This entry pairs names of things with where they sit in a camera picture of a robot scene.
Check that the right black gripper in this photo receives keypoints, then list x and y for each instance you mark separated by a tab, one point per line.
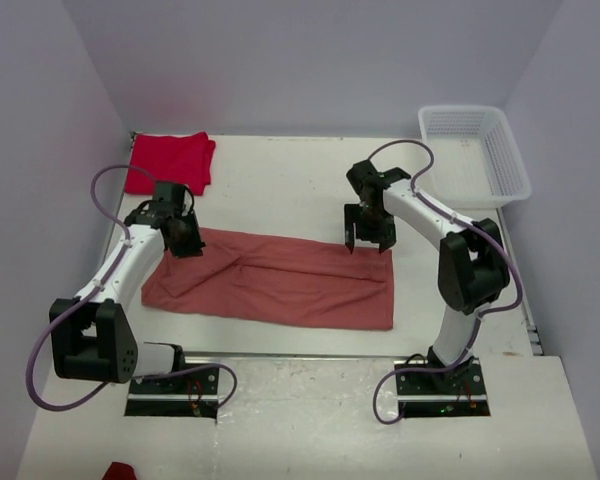
386	236

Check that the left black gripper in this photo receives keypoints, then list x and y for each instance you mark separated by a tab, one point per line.
192	248

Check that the salmon pink t shirt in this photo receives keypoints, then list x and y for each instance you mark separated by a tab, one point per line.
277	280

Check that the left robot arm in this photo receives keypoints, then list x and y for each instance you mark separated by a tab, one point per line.
93	339

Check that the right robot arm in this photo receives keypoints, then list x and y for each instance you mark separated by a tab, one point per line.
471	269

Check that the folded red t shirt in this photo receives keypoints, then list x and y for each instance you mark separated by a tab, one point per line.
185	160

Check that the white plastic basket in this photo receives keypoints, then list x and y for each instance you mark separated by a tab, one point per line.
477	161

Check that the red cloth at bottom edge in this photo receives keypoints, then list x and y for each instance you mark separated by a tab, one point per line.
120	471

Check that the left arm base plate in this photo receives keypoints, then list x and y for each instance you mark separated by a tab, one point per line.
192	396

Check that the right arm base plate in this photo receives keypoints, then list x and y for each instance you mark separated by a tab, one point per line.
460	393

